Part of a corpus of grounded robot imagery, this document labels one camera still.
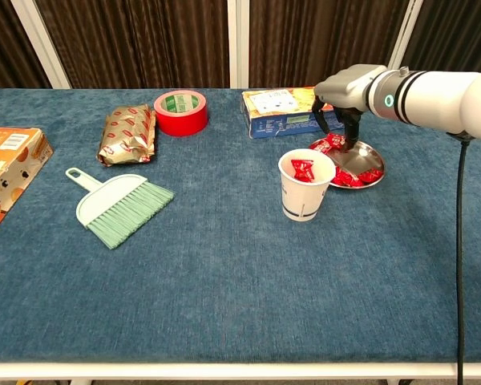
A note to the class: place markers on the red candies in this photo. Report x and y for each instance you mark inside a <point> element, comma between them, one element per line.
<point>302,170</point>
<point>348,178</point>

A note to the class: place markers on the round silver metal plate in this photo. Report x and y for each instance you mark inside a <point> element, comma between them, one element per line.
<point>360,154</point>

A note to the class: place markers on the teal hand brush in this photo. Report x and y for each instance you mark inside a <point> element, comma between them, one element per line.
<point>104,204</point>

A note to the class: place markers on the yellow blue biscuit box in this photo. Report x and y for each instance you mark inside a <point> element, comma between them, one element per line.
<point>280,120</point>

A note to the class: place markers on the orange cardboard box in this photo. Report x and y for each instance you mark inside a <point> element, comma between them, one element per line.
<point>8,172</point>

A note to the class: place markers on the white table frame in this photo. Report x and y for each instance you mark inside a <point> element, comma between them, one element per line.
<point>224,371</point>

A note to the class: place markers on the white paper cup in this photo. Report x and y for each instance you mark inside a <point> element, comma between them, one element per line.
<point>304,200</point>

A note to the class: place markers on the red tape roll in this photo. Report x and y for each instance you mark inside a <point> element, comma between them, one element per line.
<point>180,124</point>

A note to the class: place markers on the blue felt table cover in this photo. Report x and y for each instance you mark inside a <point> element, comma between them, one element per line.
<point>224,288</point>

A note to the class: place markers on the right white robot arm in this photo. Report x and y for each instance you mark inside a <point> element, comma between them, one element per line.
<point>433,96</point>

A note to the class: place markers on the white partition post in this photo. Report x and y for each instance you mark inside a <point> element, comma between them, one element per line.
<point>407,28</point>
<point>40,44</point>
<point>238,44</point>

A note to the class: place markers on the dark brown pleated curtain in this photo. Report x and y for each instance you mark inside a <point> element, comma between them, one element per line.
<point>8,48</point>
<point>136,44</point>
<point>324,40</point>
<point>457,28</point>

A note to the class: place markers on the gold foil snack pack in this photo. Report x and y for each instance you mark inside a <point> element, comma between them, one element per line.
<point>128,136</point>

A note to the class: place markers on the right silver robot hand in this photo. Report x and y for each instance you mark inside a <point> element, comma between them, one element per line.
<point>344,88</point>

